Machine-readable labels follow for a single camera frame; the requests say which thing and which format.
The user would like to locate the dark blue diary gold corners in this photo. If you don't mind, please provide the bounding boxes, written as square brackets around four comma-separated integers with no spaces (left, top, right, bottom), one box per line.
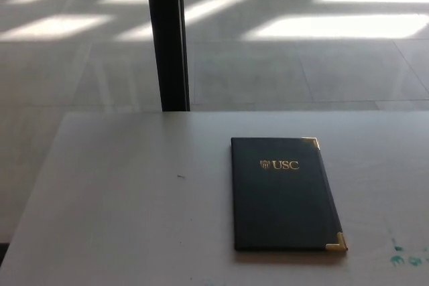
[230,136,349,253]

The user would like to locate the black vertical window frame post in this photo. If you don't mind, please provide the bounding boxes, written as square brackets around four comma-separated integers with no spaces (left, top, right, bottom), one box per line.
[143,0,191,113]

